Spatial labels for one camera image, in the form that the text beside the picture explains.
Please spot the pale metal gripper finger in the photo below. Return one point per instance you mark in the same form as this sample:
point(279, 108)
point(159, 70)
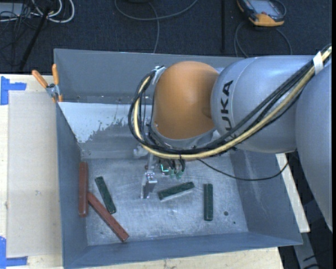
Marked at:
point(143, 188)
point(150, 185)

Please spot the dark green flat block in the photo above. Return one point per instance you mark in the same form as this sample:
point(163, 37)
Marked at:
point(176, 191)
point(208, 202)
point(106, 195)

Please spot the grey metal bin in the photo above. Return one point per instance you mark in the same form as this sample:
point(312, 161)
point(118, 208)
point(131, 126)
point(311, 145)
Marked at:
point(168, 223)

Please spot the red-brown flat block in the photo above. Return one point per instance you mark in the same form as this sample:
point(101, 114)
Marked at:
point(107, 217)
point(83, 189)

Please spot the pale flat board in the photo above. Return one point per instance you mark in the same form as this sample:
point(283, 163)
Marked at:
point(30, 172)

